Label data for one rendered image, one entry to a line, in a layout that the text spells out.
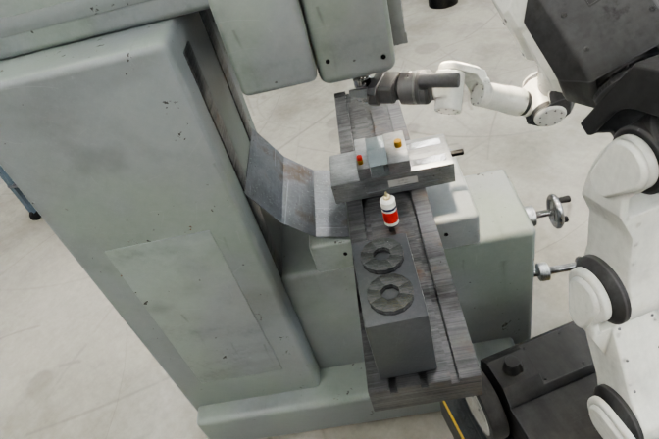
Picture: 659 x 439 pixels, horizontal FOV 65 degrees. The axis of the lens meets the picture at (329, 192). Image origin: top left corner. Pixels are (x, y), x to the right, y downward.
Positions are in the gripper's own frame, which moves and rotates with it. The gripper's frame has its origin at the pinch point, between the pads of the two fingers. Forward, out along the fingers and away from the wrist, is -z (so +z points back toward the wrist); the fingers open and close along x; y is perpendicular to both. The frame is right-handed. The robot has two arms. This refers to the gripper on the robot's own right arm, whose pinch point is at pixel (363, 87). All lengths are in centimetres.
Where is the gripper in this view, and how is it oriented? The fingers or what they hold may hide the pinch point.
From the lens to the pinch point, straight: 140.9
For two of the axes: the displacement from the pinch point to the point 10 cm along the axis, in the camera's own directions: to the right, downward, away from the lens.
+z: 9.0, 0.8, -4.3
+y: 2.3, 7.4, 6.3
